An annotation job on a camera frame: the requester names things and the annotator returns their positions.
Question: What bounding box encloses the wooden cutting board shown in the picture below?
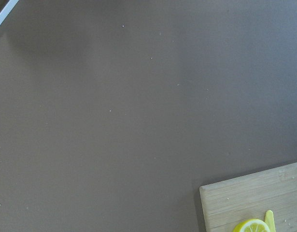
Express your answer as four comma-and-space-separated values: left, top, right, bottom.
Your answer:
199, 162, 297, 232

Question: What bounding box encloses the yellow plastic knife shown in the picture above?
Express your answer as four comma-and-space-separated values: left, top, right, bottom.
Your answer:
265, 210, 276, 232

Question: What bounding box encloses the lemon half slice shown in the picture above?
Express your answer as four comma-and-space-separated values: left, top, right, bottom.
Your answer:
233, 219, 270, 232

